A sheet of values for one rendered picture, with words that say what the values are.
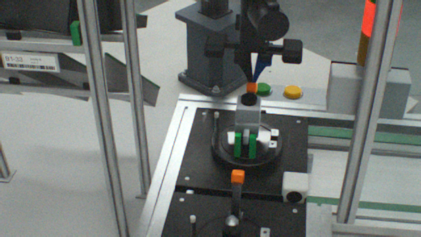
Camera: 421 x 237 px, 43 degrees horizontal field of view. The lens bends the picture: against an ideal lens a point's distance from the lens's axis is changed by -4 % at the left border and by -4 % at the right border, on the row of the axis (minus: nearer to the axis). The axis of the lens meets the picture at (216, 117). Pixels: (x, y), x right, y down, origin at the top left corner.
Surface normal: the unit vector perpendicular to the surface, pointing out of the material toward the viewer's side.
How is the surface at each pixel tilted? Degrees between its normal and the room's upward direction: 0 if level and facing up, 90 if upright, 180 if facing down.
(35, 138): 0
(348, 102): 90
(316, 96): 0
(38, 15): 65
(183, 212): 0
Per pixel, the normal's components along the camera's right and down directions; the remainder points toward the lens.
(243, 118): -0.13, 0.61
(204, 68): -0.69, 0.44
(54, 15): -0.28, 0.19
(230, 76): 0.73, 0.42
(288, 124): 0.00, -0.79
